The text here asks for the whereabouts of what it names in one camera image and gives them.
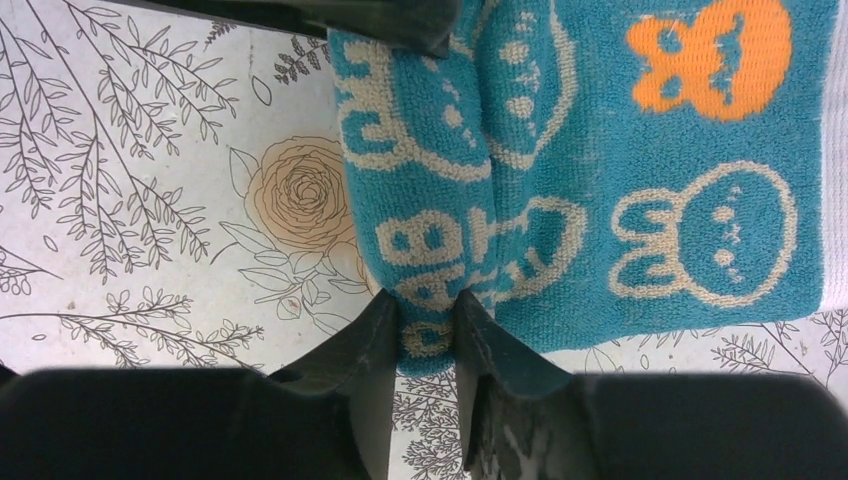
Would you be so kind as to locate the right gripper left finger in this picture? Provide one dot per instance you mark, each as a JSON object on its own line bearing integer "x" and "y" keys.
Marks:
{"x": 326, "y": 415}

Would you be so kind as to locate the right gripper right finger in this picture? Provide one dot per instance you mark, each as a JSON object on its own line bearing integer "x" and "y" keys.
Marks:
{"x": 523, "y": 417}

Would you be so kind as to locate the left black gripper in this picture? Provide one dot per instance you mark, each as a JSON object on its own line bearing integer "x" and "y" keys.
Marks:
{"x": 419, "y": 26}

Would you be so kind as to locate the white bear patterned towel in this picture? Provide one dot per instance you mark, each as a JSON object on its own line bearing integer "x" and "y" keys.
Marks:
{"x": 592, "y": 170}

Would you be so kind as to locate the floral patterned table mat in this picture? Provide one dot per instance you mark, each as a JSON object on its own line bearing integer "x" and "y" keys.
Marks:
{"x": 174, "y": 195}

